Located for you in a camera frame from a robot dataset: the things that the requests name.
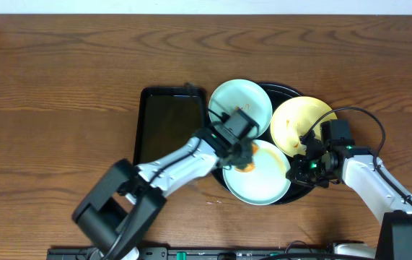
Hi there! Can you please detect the orange sponge with green scourer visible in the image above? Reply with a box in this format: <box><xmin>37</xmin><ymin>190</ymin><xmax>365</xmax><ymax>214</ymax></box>
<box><xmin>235</xmin><ymin>142</ymin><xmax>259</xmax><ymax>173</ymax></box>

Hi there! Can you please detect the yellow plate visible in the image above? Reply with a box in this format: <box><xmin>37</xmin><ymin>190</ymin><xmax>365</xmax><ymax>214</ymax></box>
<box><xmin>270</xmin><ymin>96</ymin><xmax>332</xmax><ymax>157</ymax></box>

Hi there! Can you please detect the light blue plate with sauce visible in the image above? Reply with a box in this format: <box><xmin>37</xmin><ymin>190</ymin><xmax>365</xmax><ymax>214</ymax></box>
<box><xmin>209</xmin><ymin>79</ymin><xmax>273</xmax><ymax>138</ymax></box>

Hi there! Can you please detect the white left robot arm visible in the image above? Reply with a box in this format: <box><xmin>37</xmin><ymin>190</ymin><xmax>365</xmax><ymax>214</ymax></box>
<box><xmin>71</xmin><ymin>135</ymin><xmax>253</xmax><ymax>259</ymax></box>

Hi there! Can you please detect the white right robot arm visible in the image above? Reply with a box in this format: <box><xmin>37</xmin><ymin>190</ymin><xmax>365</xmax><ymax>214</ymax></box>
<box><xmin>286</xmin><ymin>137</ymin><xmax>412</xmax><ymax>259</ymax></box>

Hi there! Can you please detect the black rectangular water tray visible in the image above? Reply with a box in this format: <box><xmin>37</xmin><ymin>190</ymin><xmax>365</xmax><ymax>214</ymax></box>
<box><xmin>133</xmin><ymin>87</ymin><xmax>207</xmax><ymax>165</ymax></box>

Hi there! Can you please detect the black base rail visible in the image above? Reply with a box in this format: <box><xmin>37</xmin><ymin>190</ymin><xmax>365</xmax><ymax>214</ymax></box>
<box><xmin>46</xmin><ymin>243</ymin><xmax>338</xmax><ymax>260</ymax></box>

